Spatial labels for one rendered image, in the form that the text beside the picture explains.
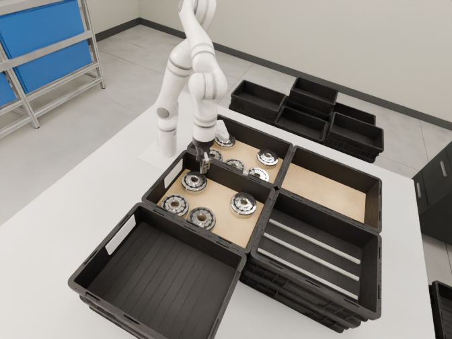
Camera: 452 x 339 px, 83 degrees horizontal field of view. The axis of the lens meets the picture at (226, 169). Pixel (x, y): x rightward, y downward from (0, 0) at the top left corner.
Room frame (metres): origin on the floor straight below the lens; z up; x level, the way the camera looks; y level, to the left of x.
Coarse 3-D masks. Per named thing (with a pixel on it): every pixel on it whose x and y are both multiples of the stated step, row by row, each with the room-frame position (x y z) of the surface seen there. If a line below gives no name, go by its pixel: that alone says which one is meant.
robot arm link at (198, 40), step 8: (184, 0) 0.86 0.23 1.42; (192, 0) 0.87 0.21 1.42; (184, 8) 0.84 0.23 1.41; (192, 8) 0.84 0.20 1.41; (184, 16) 0.83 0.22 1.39; (192, 16) 0.81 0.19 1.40; (184, 24) 0.81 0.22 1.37; (192, 24) 0.78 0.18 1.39; (192, 32) 0.76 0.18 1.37; (200, 32) 0.76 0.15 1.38; (192, 40) 0.74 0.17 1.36; (200, 40) 0.73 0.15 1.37; (208, 40) 0.75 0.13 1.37; (192, 48) 0.72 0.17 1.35; (200, 48) 0.71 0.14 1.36; (208, 48) 0.71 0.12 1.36; (192, 56) 0.70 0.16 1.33
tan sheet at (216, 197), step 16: (176, 192) 0.59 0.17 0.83; (208, 192) 0.63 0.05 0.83; (224, 192) 0.64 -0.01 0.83; (192, 208) 0.54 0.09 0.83; (208, 208) 0.55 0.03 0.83; (224, 208) 0.57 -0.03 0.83; (256, 208) 0.60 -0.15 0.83; (224, 224) 0.50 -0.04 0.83; (240, 224) 0.51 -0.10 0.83; (240, 240) 0.45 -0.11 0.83
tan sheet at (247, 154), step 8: (240, 144) 0.96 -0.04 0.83; (224, 152) 0.88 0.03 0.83; (232, 152) 0.89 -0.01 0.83; (240, 152) 0.91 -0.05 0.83; (248, 152) 0.92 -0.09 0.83; (256, 152) 0.93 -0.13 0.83; (224, 160) 0.83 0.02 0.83; (240, 160) 0.85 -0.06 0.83; (248, 160) 0.86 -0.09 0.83; (280, 160) 0.91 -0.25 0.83; (248, 168) 0.81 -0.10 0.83; (272, 176) 0.79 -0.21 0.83
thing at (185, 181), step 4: (188, 172) 0.68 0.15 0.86; (192, 172) 0.69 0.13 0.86; (196, 172) 0.69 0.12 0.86; (184, 176) 0.66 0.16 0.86; (188, 176) 0.66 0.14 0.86; (200, 176) 0.67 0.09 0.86; (204, 176) 0.68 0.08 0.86; (184, 180) 0.64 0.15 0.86; (200, 180) 0.65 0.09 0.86; (204, 180) 0.66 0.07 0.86; (184, 184) 0.62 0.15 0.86; (188, 184) 0.62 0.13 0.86; (192, 184) 0.62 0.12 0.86; (196, 184) 0.63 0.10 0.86; (200, 184) 0.63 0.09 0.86; (204, 184) 0.64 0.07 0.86; (188, 188) 0.60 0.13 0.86; (192, 188) 0.61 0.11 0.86; (196, 188) 0.61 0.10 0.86; (200, 188) 0.61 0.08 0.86
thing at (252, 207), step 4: (240, 192) 0.64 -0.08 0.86; (244, 192) 0.64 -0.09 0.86; (236, 196) 0.62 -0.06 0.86; (240, 196) 0.62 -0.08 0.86; (244, 196) 0.62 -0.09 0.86; (248, 196) 0.63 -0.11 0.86; (252, 196) 0.63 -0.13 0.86; (232, 200) 0.59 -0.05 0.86; (236, 200) 0.60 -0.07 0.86; (252, 200) 0.61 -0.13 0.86; (232, 204) 0.57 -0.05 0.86; (236, 204) 0.58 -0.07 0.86; (252, 204) 0.59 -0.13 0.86; (256, 204) 0.60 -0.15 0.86; (236, 208) 0.56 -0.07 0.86; (240, 208) 0.56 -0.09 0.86; (244, 208) 0.57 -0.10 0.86; (248, 208) 0.57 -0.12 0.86; (252, 208) 0.58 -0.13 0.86; (240, 212) 0.55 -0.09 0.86; (244, 212) 0.55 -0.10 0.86; (248, 212) 0.55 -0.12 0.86; (252, 212) 0.56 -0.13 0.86
